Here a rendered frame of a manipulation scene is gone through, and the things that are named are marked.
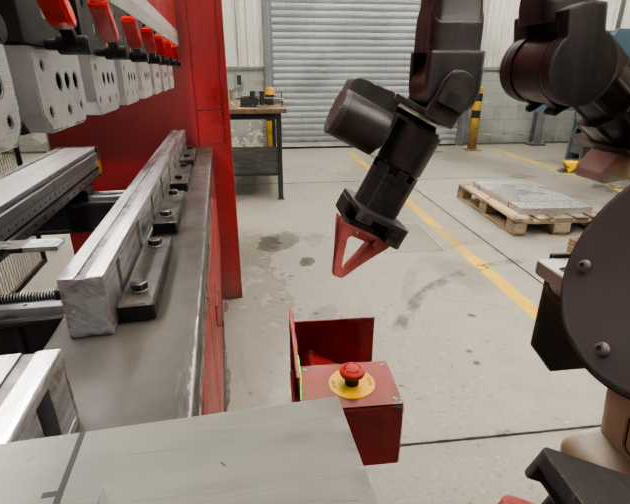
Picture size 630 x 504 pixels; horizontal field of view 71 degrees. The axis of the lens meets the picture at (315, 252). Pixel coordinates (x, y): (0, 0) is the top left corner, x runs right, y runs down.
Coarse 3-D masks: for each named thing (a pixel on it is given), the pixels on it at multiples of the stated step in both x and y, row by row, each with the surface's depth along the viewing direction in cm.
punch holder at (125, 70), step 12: (108, 0) 72; (120, 12) 80; (120, 24) 79; (120, 36) 79; (120, 60) 76; (120, 72) 76; (132, 72) 86; (120, 84) 77; (132, 84) 85; (120, 96) 78; (132, 96) 84
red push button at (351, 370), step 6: (342, 366) 68; (348, 366) 68; (354, 366) 68; (360, 366) 68; (342, 372) 67; (348, 372) 67; (354, 372) 67; (360, 372) 67; (348, 378) 66; (354, 378) 66; (360, 378) 66; (348, 384) 68; (354, 384) 68
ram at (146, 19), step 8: (112, 0) 75; (120, 0) 82; (128, 0) 90; (152, 0) 126; (160, 0) 145; (168, 0) 172; (128, 8) 89; (136, 8) 99; (160, 8) 144; (168, 8) 169; (136, 16) 98; (144, 16) 109; (168, 16) 167; (152, 24) 122; (160, 24) 140; (160, 32) 139; (168, 32) 163; (176, 40) 193
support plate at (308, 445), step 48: (96, 432) 30; (144, 432) 30; (192, 432) 30; (240, 432) 30; (288, 432) 30; (336, 432) 30; (0, 480) 27; (48, 480) 27; (96, 480) 27; (144, 480) 27; (192, 480) 27; (240, 480) 27; (288, 480) 27; (336, 480) 27
